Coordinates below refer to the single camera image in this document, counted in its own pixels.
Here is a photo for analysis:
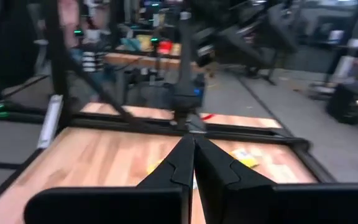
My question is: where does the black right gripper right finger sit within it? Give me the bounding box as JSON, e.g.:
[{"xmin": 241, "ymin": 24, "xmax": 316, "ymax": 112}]
[{"xmin": 193, "ymin": 134, "xmax": 358, "ymax": 224}]

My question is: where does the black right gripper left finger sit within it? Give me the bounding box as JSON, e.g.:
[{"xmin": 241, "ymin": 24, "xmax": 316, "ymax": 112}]
[{"xmin": 23, "ymin": 133, "xmax": 196, "ymax": 224}]

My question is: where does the yellow crayon box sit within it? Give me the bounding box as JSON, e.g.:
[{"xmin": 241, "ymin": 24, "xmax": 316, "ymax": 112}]
[
  {"xmin": 147, "ymin": 158, "xmax": 165, "ymax": 175},
  {"xmin": 228, "ymin": 147, "xmax": 260, "ymax": 169}
]

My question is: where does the adjacent wooden table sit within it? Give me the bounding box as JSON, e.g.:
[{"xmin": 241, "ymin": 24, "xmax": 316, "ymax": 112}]
[{"xmin": 81, "ymin": 102, "xmax": 282, "ymax": 129}]

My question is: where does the wooden background workbench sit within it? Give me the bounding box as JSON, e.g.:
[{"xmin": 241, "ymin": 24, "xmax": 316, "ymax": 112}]
[{"xmin": 104, "ymin": 52, "xmax": 204, "ymax": 72}]

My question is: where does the black computer tower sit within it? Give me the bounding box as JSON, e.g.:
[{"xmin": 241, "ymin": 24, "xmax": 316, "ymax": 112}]
[{"xmin": 326, "ymin": 83, "xmax": 358, "ymax": 125}]

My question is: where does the black metal table frame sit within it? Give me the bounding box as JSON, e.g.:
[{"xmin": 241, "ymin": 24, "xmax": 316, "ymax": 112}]
[{"xmin": 0, "ymin": 0, "xmax": 337, "ymax": 215}]

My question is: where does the silver metal bracket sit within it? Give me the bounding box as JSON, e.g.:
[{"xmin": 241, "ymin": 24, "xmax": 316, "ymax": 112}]
[{"xmin": 37, "ymin": 95, "xmax": 64, "ymax": 149}]

